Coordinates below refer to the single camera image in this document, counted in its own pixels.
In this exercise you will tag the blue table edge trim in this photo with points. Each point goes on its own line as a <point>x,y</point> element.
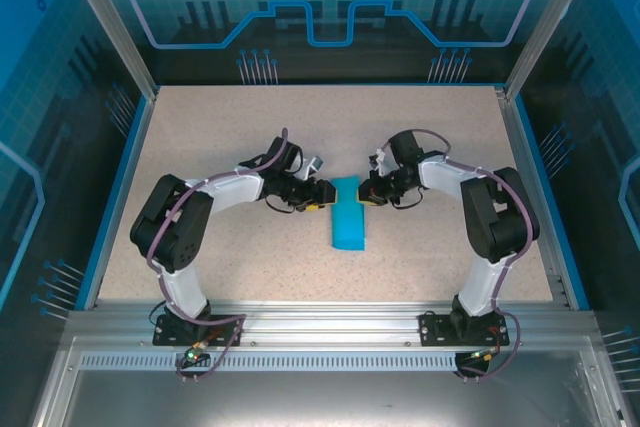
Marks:
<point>547,197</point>
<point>122,197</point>

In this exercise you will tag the aluminium frame rail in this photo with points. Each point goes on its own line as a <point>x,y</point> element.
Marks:
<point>325,322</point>

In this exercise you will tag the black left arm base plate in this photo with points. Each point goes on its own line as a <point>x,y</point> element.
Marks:
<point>162,334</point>

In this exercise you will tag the metal tray sheet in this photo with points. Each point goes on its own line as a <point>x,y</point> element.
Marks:
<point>325,402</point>

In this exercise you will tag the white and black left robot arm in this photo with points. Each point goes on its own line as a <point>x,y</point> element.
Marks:
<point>170,227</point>

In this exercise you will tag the aluminium frame post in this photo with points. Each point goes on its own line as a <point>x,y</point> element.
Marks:
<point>115,32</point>
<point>545,22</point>

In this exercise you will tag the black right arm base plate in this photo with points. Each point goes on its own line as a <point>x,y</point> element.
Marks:
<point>430,329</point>

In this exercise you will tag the aluminium side rail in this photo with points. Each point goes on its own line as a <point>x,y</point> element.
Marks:
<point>535,207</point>

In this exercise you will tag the blue paper sheet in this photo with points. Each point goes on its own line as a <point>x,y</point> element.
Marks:
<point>347,229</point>

